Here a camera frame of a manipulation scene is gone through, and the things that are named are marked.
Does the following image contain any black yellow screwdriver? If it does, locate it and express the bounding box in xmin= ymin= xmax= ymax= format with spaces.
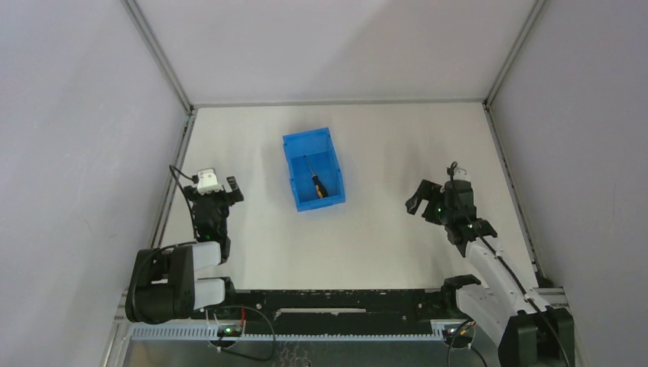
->
xmin=303 ymin=155 xmax=329 ymax=199

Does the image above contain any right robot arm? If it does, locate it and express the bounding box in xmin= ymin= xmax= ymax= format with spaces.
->
xmin=406 ymin=179 xmax=575 ymax=366

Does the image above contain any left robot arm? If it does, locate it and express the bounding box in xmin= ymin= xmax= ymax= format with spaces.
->
xmin=125 ymin=176 xmax=244 ymax=325

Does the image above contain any blue plastic bin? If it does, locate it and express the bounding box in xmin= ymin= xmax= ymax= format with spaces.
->
xmin=283 ymin=128 xmax=346 ymax=212

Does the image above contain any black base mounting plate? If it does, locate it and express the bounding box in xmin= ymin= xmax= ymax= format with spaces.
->
xmin=216 ymin=275 xmax=480 ymax=334

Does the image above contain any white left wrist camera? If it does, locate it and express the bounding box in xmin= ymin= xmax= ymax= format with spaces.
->
xmin=196 ymin=168 xmax=224 ymax=195

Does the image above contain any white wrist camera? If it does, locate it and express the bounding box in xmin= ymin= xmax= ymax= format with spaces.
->
xmin=449 ymin=166 xmax=471 ymax=183
xmin=196 ymin=168 xmax=224 ymax=195

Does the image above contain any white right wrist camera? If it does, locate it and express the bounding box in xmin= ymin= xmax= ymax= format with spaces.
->
xmin=449 ymin=166 xmax=471 ymax=183

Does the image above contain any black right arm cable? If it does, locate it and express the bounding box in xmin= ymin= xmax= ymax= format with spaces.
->
xmin=445 ymin=161 xmax=573 ymax=367

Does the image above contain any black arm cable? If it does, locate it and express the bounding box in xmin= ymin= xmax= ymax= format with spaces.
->
xmin=445 ymin=161 xmax=573 ymax=367
xmin=168 ymin=164 xmax=199 ymax=239

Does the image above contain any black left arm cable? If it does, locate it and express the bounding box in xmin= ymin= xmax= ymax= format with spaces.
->
xmin=168 ymin=164 xmax=199 ymax=239

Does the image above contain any grey slotted cable duct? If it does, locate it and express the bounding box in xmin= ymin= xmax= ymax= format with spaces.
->
xmin=130 ymin=322 xmax=458 ymax=342

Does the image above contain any aluminium frame rail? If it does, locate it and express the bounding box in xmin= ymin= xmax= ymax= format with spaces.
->
xmin=99 ymin=107 xmax=198 ymax=366

